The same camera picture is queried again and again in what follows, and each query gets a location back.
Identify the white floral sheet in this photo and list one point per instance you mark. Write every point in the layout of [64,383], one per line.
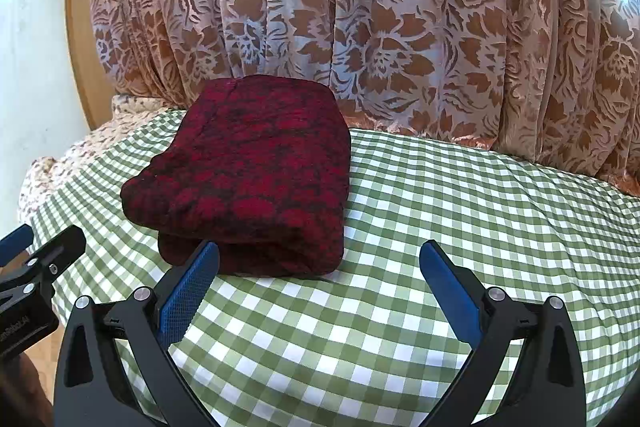
[75,157]

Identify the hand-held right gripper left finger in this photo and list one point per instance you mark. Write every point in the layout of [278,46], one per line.
[190,287]

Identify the person's left forearm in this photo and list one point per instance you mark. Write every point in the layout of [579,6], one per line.
[25,392]

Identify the wooden frame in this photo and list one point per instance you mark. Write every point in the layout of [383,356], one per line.
[82,32]

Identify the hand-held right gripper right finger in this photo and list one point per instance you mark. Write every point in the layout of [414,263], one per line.
[450,287]

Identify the green checked bedsheet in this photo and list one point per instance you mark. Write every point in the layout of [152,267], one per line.
[425,217]

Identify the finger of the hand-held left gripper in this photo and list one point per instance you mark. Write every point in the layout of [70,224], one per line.
[62,249]
[14,242]

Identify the brown floral curtain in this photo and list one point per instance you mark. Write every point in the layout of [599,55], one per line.
[375,17]

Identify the red black patterned garment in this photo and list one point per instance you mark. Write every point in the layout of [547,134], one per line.
[250,177]

